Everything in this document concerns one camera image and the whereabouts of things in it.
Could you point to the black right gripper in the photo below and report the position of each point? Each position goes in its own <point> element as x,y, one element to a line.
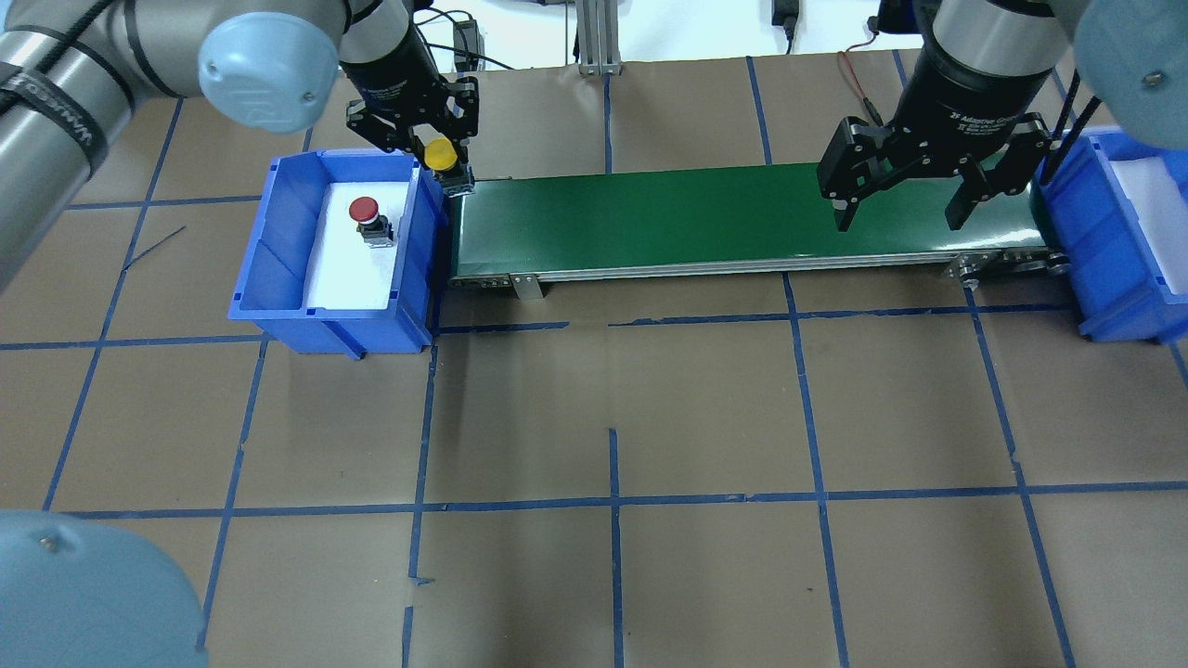
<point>956,93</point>

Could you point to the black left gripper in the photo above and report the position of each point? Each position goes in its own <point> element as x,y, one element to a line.
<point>388,57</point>

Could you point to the yellow push button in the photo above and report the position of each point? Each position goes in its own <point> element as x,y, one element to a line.
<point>439,157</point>

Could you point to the red push button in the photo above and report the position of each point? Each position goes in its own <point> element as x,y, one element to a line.
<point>371,223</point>

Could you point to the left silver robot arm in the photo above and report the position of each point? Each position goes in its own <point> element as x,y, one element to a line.
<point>76,72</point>

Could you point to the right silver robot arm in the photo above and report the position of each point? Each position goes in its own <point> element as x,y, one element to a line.
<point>1124,56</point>

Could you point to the green conveyor belt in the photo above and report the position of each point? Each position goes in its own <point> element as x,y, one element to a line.
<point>526,233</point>

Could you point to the blue left storage bin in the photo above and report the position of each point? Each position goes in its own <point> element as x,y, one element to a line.
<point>269,289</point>

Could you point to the blue storage bin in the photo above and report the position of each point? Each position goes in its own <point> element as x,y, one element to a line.
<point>269,289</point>
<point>1113,274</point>

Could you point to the black power adapter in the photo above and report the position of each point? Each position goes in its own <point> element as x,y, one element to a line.
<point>468,45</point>

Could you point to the white foam pad left bin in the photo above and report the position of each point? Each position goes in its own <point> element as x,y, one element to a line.
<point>343,273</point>

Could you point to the white foam pad bin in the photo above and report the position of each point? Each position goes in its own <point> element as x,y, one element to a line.
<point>343,273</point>
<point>1155,186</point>

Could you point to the blue right storage bin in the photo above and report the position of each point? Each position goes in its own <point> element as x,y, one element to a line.
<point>1113,274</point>

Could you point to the white foam pad right bin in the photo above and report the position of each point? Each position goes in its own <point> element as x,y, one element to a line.
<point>1155,186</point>

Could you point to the aluminium frame post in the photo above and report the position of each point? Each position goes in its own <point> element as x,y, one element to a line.
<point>597,38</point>

